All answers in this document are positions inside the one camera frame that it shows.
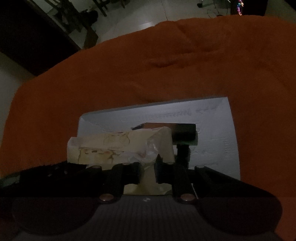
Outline cream tissue packet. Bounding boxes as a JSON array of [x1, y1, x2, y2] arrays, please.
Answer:
[[67, 126, 174, 195]]

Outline white flat box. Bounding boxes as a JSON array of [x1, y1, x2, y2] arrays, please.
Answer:
[[77, 97, 240, 179]]

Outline orange red table cloth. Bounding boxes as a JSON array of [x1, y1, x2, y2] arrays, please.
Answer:
[[1, 15, 295, 240]]

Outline computer case RGB fans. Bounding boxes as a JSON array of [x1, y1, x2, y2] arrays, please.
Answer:
[[236, 0, 244, 16]]

